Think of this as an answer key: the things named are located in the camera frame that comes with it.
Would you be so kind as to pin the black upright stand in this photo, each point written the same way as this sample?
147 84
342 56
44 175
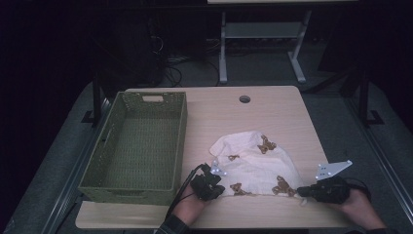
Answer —
364 97
96 97

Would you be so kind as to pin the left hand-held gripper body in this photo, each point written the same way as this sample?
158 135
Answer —
204 185

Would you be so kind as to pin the aluminium rail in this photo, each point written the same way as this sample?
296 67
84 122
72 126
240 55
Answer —
383 156
74 175

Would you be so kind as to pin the white metal stand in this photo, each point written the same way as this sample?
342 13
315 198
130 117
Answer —
259 30

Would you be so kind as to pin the green woven basket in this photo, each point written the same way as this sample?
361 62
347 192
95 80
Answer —
139 152

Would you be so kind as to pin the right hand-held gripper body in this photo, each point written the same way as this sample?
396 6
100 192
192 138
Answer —
331 191

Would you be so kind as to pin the white cloth with bear print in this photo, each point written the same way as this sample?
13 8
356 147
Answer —
253 162

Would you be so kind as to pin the person's left hand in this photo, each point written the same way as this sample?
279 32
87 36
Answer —
188 208

